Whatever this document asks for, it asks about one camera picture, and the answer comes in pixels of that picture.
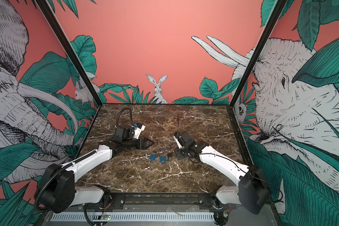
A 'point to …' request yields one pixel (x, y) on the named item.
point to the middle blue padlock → (163, 158)
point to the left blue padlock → (152, 157)
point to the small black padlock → (169, 155)
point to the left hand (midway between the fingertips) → (152, 141)
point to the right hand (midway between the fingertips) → (176, 149)
